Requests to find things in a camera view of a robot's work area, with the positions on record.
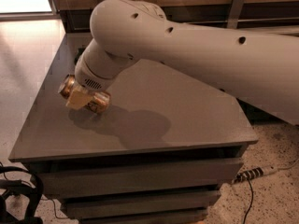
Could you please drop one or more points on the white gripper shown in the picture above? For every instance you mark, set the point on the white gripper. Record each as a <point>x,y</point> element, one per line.
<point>88,78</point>

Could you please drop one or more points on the orange soda can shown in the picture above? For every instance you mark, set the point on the orange soda can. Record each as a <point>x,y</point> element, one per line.
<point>99,103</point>

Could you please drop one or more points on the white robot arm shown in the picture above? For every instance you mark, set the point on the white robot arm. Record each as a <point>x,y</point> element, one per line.
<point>259,69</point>

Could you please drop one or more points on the green and yellow sponge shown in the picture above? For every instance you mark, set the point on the green and yellow sponge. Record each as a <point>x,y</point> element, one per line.
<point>80,51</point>

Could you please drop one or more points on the grey drawer cabinet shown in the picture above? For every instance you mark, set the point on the grey drawer cabinet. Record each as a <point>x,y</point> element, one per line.
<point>158,155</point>

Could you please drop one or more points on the white power strip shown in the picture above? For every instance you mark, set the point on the white power strip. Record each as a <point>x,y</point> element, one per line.
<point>254,173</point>

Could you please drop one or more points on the right metal wall bracket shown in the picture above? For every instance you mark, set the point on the right metal wall bracket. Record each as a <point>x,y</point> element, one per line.
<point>234,13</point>

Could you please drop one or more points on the metal wall rail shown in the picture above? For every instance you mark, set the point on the metal wall rail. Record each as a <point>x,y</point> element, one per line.
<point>291,20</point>

